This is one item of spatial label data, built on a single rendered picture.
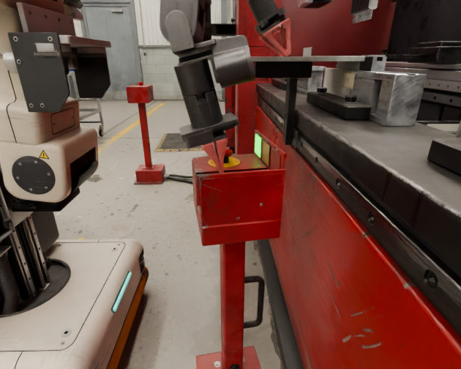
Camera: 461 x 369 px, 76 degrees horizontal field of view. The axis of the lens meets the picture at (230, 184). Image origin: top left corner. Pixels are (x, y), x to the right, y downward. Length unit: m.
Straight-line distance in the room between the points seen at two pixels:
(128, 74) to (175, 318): 7.32
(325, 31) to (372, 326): 1.49
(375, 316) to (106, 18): 8.22
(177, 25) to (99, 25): 7.94
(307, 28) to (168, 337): 1.55
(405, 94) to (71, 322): 1.03
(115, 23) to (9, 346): 7.70
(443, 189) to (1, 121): 0.86
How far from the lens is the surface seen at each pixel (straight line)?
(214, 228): 0.57
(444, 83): 0.97
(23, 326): 1.12
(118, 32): 8.28
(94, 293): 1.13
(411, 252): 0.38
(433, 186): 0.37
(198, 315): 1.37
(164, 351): 1.28
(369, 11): 0.85
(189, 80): 0.50
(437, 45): 0.95
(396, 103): 0.66
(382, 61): 0.77
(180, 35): 0.50
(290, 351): 1.21
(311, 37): 1.73
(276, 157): 0.57
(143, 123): 2.56
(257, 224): 0.58
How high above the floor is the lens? 1.00
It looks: 23 degrees down
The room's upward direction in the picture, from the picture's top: straight up
